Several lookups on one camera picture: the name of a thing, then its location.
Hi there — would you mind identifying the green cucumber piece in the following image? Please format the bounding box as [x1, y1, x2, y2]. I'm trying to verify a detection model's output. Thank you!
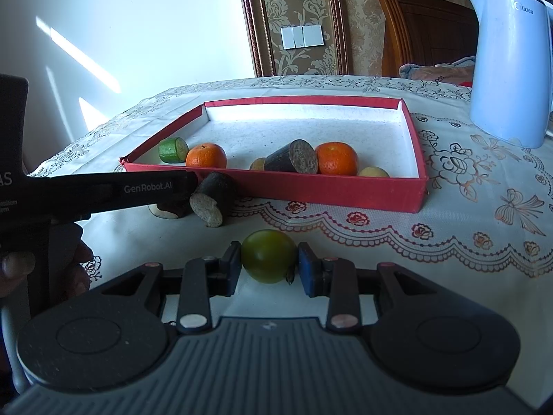
[158, 137, 189, 164]

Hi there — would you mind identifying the cloth bundle on chair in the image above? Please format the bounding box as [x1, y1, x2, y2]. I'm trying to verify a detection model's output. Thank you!
[398, 56, 476, 83]

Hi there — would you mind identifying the dark eggplant piece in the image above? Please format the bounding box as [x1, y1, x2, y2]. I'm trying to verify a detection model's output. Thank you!
[264, 139, 319, 174]
[148, 201, 194, 220]
[189, 172, 237, 228]

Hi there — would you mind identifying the white wall light switch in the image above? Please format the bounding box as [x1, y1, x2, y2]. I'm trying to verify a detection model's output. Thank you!
[281, 25, 324, 49]

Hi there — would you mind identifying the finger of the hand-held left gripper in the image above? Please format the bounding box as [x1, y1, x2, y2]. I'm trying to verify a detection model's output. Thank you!
[26, 170, 200, 226]

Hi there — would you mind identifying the person's left hand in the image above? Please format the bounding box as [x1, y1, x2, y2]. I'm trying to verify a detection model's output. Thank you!
[0, 224, 94, 299]

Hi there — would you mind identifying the red shallow cardboard box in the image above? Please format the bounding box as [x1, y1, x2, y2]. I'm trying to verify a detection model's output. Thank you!
[120, 97, 429, 213]

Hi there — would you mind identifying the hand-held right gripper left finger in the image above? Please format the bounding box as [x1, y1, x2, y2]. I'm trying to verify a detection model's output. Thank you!
[101, 241, 243, 334]

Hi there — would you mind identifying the orange tangerine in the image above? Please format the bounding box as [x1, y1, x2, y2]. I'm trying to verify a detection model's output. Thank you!
[315, 142, 359, 176]
[186, 142, 227, 169]

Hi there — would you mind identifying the green tomato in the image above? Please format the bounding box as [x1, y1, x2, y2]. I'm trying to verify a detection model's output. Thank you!
[241, 230, 298, 285]

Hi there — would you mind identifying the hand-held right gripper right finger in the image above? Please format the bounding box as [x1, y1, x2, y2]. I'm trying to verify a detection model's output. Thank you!
[297, 242, 437, 332]

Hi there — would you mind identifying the wooden wall panel frame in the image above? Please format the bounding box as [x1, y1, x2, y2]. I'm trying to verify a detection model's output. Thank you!
[235, 0, 350, 77]

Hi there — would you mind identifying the white electric kettle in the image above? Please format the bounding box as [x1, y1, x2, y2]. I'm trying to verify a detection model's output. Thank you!
[466, 0, 553, 150]

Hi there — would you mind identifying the wooden chair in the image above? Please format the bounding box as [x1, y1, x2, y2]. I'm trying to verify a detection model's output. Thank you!
[372, 0, 478, 79]

